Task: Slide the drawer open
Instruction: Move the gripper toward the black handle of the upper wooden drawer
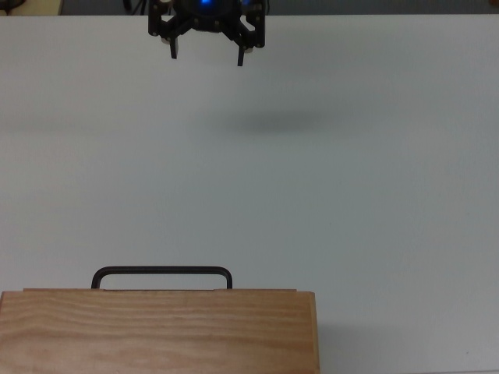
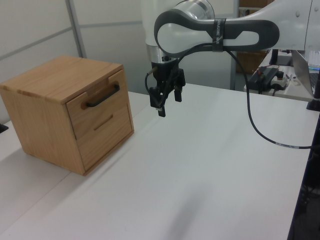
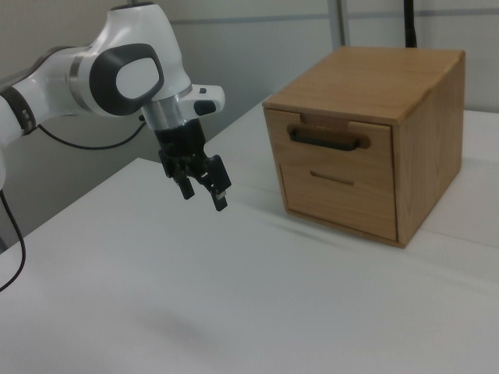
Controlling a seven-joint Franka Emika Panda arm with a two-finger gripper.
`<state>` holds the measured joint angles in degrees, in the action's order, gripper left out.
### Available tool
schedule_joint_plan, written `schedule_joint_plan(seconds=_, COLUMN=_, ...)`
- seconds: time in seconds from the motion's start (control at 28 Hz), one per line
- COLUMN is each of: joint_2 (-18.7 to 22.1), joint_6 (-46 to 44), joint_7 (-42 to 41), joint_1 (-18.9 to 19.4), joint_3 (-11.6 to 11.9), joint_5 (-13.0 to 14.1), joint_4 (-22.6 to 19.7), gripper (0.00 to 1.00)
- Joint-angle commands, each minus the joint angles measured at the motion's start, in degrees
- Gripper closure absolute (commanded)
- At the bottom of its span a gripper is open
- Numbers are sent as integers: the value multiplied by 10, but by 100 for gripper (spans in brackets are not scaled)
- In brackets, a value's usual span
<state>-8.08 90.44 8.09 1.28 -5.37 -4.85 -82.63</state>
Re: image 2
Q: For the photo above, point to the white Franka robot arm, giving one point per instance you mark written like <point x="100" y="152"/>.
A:
<point x="180" y="32"/>

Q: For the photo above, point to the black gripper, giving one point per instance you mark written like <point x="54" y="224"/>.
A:
<point x="165" y="71"/>

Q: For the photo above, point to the wooden drawer with slot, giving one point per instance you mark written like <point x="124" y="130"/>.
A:
<point x="107" y="142"/>

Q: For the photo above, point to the white office partition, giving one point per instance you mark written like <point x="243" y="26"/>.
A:
<point x="37" y="25"/>

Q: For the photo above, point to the black monitor stand pole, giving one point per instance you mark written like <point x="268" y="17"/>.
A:
<point x="275" y="57"/>

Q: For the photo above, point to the silver laptop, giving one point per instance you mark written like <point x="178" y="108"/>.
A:
<point x="302" y="72"/>

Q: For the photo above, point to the black power supply box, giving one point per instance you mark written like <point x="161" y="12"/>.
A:
<point x="262" y="75"/>

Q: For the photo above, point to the white side desk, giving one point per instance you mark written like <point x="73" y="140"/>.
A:
<point x="292" y="92"/>

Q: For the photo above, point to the scissors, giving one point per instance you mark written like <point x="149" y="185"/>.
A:
<point x="292" y="78"/>

